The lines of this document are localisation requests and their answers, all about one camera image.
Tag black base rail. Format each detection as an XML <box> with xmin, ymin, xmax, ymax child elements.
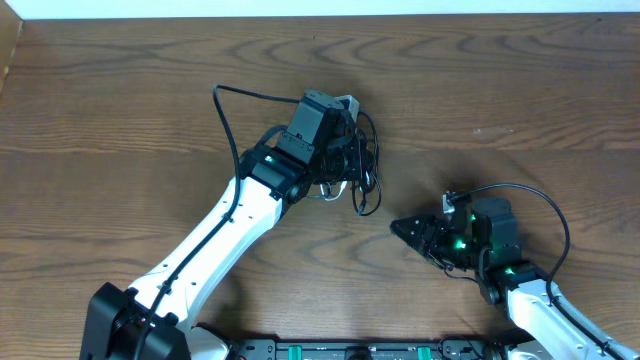
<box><xmin>226</xmin><ymin>336</ymin><xmax>513</xmax><ymax>360</ymax></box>

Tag black cable bundle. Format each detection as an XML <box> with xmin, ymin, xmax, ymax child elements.
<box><xmin>304</xmin><ymin>108</ymin><xmax>383</xmax><ymax>218</ymax></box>

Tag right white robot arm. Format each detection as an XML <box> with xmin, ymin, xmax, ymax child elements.
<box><xmin>390</xmin><ymin>194</ymin><xmax>639</xmax><ymax>359</ymax></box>

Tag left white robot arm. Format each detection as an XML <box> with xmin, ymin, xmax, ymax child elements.
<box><xmin>80</xmin><ymin>90</ymin><xmax>375</xmax><ymax>359</ymax></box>

